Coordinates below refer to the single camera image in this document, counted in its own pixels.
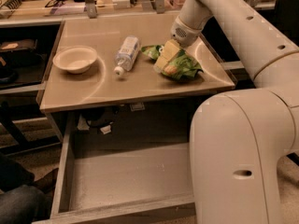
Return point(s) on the person leg in jeans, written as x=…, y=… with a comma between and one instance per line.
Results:
x=21, y=202

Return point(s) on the open grey wooden drawer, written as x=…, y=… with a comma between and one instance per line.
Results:
x=139, y=173

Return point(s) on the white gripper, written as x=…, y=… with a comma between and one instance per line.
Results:
x=184, y=34

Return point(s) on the green rice chip bag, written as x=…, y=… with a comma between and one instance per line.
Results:
x=182, y=66

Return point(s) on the metal coil stand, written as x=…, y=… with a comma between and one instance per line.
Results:
x=8, y=8

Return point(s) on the white bowl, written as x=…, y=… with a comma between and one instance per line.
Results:
x=75, y=60

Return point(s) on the wooden cabinet table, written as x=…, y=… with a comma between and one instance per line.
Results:
x=98, y=62

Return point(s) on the clear plastic water bottle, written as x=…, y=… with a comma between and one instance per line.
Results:
x=127, y=53

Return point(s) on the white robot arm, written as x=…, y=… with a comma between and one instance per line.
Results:
x=237, y=137

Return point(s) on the brown shoe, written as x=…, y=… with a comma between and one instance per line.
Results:
x=48, y=182

